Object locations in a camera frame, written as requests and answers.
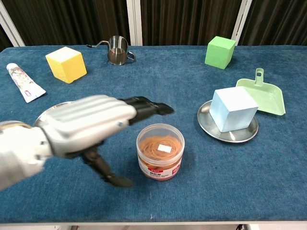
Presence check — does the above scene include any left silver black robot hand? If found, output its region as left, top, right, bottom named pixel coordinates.
left=35, top=95, right=175, bottom=188

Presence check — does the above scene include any clear jar of rubber bands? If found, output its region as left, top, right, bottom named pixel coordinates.
left=136, top=123, right=185, bottom=182

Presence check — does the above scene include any light blue foam cube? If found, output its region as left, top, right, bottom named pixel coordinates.
left=209, top=86, right=259, bottom=133

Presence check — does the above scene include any round steel plate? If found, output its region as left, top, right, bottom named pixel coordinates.
left=197, top=100, right=259, bottom=144
left=34, top=101, right=75, bottom=127

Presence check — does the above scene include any yellow foam cube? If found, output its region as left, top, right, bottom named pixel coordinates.
left=45, top=46, right=87, bottom=84

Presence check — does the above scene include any steel gooseneck pitcher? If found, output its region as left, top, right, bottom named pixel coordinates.
left=86, top=35, right=136, bottom=66

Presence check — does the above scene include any white printed toothpaste tube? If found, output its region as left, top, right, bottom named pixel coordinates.
left=6, top=63, right=47, bottom=104

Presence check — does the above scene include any black pleated curtain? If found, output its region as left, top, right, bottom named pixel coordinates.
left=0, top=0, right=307, bottom=47

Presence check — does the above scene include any blue felt table cloth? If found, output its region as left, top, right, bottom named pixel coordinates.
left=0, top=45, right=307, bottom=223

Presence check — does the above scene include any green foam cube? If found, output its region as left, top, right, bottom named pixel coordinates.
left=204, top=35, right=237, bottom=70

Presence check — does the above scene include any light green plastic dustpan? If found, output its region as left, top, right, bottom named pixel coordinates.
left=236, top=68, right=286, bottom=117

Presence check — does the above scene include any white frame post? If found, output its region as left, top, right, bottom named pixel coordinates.
left=0, top=2, right=26, bottom=47
left=231, top=0, right=253, bottom=45
left=126, top=0, right=143, bottom=46

